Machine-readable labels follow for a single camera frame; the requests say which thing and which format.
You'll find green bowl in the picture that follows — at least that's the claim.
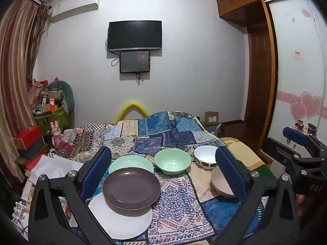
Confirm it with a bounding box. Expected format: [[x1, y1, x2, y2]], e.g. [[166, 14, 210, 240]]
[[155, 148, 192, 175]]

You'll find yellow foam tube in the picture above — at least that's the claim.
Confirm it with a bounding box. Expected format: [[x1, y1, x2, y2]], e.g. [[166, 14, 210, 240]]
[[114, 99, 150, 124]]

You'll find dark wooden door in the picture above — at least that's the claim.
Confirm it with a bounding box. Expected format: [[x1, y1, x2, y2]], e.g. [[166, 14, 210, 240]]
[[246, 28, 271, 133]]

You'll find white plate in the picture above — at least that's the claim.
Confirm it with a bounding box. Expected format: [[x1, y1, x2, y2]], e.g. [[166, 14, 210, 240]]
[[87, 193, 153, 240]]

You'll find pile of clutter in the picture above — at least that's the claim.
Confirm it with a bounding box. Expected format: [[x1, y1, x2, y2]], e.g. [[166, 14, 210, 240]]
[[27, 78, 64, 115]]

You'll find dark brown plate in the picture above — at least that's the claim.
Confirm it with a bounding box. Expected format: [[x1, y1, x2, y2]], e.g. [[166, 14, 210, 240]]
[[103, 168, 161, 215]]

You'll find black wall television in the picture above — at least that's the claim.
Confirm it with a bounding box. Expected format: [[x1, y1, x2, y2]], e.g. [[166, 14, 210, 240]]
[[107, 20, 163, 52]]

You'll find pink shallow bowl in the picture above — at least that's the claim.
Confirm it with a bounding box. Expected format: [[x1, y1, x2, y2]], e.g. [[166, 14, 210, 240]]
[[210, 166, 238, 199]]

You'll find beige blanket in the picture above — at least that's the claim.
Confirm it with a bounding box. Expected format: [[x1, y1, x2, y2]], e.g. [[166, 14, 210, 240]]
[[188, 137, 278, 202]]

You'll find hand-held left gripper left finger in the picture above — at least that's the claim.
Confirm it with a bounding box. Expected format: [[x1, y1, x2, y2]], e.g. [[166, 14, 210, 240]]
[[28, 147, 115, 245]]

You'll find small black wall screen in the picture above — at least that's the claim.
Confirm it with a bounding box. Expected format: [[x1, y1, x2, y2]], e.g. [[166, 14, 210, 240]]
[[120, 51, 151, 74]]

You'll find white air conditioner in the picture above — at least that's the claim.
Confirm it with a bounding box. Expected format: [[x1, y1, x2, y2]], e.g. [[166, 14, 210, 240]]
[[48, 0, 100, 23]]

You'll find green bag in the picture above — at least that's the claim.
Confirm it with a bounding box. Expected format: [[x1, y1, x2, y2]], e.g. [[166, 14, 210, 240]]
[[34, 106, 71, 136]]

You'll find pink plush rabbit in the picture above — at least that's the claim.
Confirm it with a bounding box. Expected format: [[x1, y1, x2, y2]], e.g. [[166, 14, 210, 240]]
[[50, 121, 64, 148]]

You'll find wooden wardrobe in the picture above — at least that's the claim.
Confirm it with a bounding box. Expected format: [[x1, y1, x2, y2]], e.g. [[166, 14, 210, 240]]
[[216, 0, 280, 159]]

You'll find light green plate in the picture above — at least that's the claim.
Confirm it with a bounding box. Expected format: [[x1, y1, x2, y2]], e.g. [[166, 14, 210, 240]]
[[109, 155, 155, 175]]

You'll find white cloth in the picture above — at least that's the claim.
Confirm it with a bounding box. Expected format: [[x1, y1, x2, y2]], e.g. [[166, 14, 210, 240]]
[[24, 154, 85, 184]]

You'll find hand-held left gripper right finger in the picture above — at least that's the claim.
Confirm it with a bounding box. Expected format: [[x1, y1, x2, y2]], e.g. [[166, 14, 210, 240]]
[[212, 147, 300, 245]]

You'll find white sliding door with hearts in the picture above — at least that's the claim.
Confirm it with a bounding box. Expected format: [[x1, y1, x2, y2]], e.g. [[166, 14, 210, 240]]
[[266, 0, 327, 154]]

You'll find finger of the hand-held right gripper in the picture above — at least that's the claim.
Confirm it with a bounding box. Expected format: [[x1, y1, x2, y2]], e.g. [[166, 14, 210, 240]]
[[263, 137, 325, 171], [282, 126, 325, 157]]

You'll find cardboard box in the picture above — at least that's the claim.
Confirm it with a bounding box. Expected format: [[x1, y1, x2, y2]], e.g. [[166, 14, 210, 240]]
[[204, 111, 219, 125]]

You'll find grey plush cushion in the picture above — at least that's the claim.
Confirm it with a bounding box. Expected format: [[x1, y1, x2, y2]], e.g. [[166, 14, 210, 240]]
[[47, 80, 76, 115]]

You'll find patchwork blanket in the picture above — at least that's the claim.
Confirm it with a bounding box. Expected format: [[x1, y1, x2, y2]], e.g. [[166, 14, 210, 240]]
[[15, 111, 266, 245]]

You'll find white bowl with dark dots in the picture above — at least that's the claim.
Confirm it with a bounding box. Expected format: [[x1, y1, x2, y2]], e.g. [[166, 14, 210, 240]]
[[194, 145, 219, 171]]

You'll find striped brown curtain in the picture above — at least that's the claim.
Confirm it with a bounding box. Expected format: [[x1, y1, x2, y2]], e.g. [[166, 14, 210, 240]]
[[0, 0, 49, 184]]

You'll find red box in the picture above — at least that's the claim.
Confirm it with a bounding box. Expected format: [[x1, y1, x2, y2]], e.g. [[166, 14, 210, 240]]
[[13, 126, 43, 150]]

